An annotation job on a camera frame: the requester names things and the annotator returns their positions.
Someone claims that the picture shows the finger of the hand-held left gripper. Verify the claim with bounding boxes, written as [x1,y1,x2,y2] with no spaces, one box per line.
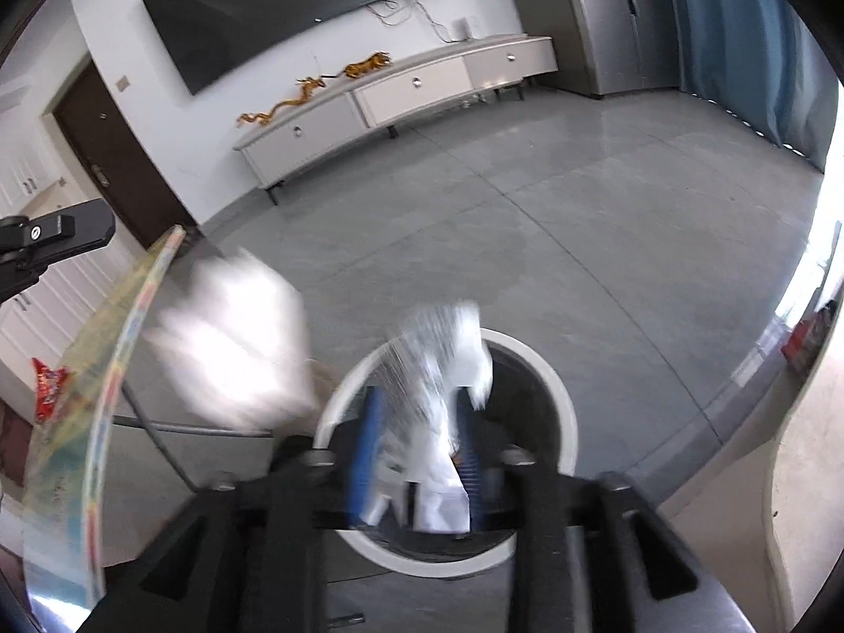
[0,199,117,303]

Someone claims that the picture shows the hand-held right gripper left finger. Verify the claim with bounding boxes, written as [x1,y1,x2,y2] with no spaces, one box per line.
[79,386,391,633]

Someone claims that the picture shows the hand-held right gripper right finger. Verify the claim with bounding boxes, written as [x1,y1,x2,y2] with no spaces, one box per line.
[454,388,753,633]

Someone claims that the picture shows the white round trash can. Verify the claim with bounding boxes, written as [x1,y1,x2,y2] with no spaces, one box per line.
[312,328,580,579]

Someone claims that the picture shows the white plastic wrapper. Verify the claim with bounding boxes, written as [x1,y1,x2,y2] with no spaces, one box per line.
[368,299,497,535]

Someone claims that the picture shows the white tissue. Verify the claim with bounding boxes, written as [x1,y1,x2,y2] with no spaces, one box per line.
[141,246,319,431]

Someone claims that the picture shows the dark brown door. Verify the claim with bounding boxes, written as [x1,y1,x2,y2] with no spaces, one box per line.
[52,69,199,249]

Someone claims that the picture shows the red snack packet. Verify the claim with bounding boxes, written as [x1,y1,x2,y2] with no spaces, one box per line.
[31,355,71,425]

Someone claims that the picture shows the flower printed table mat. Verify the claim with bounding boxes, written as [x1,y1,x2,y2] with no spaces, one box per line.
[18,227,189,611]

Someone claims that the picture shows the golden dragon ornament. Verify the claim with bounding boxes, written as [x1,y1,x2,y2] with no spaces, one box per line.
[238,75,328,128]

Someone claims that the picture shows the golden tiger ornament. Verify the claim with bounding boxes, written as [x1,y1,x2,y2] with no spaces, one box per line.
[342,52,392,79]

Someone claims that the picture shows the white television cabinet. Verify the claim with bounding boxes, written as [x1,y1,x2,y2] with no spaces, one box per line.
[231,34,559,206]

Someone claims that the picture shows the red box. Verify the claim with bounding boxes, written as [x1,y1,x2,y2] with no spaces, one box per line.
[781,299,839,371]

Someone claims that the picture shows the grey refrigerator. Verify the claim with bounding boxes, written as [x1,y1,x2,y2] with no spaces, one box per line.
[560,0,680,102]

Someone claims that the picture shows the blue curtain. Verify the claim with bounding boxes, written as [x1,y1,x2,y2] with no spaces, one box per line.
[655,0,842,174]

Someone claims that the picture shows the metal table frame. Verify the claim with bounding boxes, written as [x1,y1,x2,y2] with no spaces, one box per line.
[111,381,275,497]

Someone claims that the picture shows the wall-mounted black television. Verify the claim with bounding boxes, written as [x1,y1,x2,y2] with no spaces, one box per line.
[141,0,455,97]

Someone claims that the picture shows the television cables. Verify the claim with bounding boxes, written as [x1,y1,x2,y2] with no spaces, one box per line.
[365,0,464,42]

